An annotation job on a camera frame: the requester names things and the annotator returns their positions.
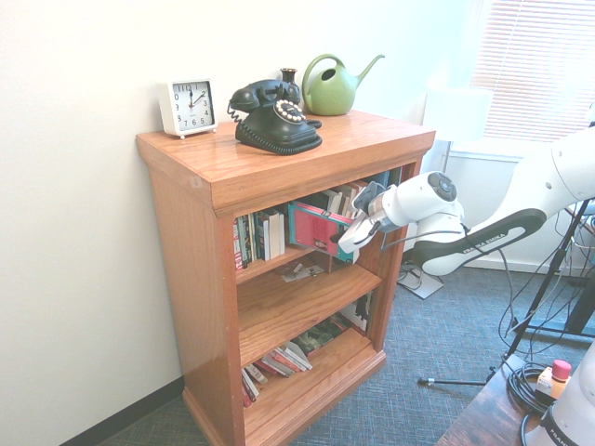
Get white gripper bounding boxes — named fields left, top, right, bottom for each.
left=328, top=211, right=378, bottom=256

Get teal book with red spine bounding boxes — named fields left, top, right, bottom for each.
left=286, top=200, right=362, bottom=266

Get cream paged paperback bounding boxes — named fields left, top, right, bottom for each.
left=320, top=188, right=348, bottom=217

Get red edged white paperback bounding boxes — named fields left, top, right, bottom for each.
left=338, top=179, right=372, bottom=220

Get loose paper cards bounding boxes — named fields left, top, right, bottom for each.
left=280, top=260, right=325, bottom=283

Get white cover paperback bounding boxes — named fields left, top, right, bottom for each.
left=268, top=208, right=286, bottom=260

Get blue spine book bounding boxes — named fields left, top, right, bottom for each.
left=258, top=211, right=271, bottom=262

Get blue hardcover book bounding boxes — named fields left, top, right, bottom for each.
left=362, top=171, right=390, bottom=192

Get white silhouette picture book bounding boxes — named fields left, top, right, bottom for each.
left=337, top=291, right=374, bottom=335

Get green spine book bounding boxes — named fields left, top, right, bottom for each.
left=247, top=212, right=260, bottom=264

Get red lettered spine book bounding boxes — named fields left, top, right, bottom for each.
left=232, top=216, right=249, bottom=271

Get camouflage cover book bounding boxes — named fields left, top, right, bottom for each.
left=290, top=314, right=353, bottom=358

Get white fallen paperback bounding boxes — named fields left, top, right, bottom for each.
left=278, top=341, right=314, bottom=372

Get black vintage rotary telephone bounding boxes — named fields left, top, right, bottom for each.
left=226, top=79, right=324, bottom=156

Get red fallen paperback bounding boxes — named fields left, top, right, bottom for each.
left=258, top=350, right=298, bottom=378

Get green watering can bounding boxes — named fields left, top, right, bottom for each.
left=301, top=53, right=386, bottom=116

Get wooden bookshelf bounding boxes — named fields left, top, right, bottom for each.
left=135, top=109, right=438, bottom=446

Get small cream paperback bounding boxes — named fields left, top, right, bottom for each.
left=241, top=363, right=270, bottom=386

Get small dark vase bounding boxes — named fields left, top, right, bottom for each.
left=279, top=67, right=301, bottom=112

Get white floor lamp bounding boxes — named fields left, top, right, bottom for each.
left=398, top=87, right=495, bottom=301

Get red white leaning book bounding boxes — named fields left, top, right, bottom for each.
left=240, top=371, right=260, bottom=409

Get white square alarm clock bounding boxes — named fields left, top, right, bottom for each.
left=156, top=78, right=219, bottom=140

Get dark wooden table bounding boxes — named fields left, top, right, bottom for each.
left=434, top=355, right=559, bottom=446

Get black desk leg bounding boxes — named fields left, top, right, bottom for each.
left=510, top=278, right=595, bottom=348

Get window blinds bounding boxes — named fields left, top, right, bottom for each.
left=469, top=0, right=595, bottom=143

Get yellow emergency stop button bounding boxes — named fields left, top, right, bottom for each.
left=536, top=360, right=573, bottom=400

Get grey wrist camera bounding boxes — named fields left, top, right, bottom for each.
left=351, top=182, right=388, bottom=214

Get thin black hanging cable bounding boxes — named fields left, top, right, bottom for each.
left=380, top=222, right=548, bottom=335

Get black camera tripod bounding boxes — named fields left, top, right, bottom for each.
left=417, top=199, right=595, bottom=387

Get coiled black cable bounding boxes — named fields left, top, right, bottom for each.
left=506, top=361, right=559, bottom=414

